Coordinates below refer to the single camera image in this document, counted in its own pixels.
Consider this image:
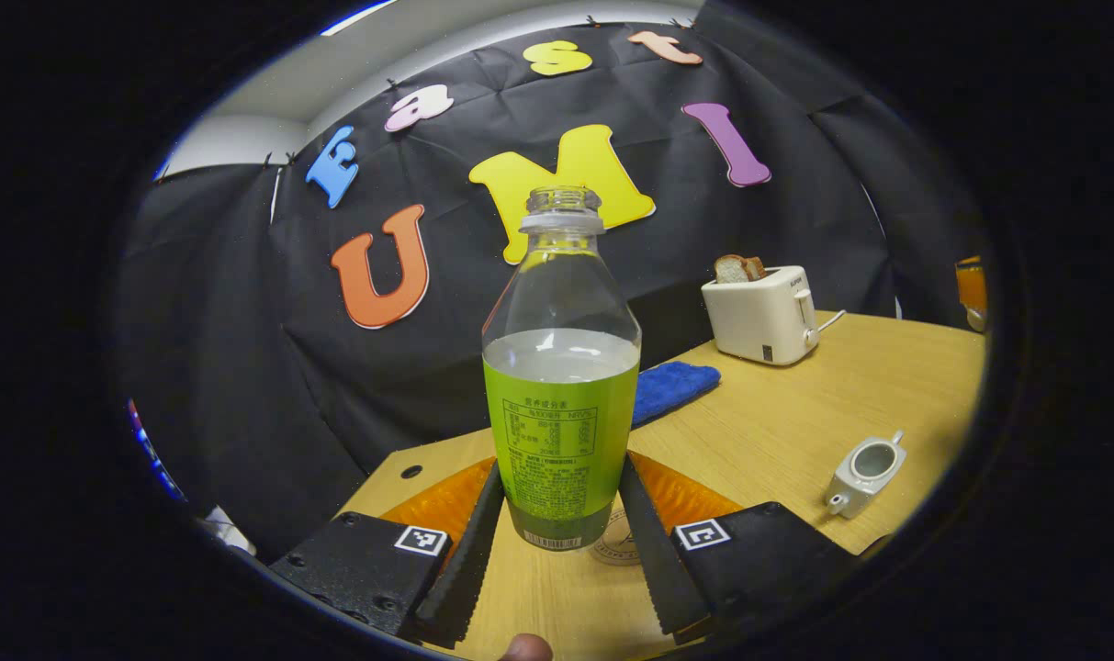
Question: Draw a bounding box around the white teacup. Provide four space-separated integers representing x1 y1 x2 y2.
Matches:
825 430 907 520

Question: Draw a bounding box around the green label water bottle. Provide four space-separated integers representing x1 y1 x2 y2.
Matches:
481 185 643 552

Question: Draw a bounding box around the white side table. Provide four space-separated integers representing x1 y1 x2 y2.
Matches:
198 505 256 557

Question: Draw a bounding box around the bread slice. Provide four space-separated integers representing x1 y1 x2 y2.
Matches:
714 253 769 285

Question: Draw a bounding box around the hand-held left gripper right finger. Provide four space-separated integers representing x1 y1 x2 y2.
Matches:
617 450 861 645

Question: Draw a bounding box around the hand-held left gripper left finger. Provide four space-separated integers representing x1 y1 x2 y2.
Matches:
268 456 506 650

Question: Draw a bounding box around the computer monitor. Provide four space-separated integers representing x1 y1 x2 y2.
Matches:
125 397 186 502

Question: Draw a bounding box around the round wooden coaster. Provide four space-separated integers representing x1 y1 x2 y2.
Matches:
590 507 645 566

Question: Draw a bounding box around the white toaster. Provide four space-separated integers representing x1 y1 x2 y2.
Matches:
701 265 822 367

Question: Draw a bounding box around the blue towel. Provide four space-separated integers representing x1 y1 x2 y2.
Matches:
632 360 722 428

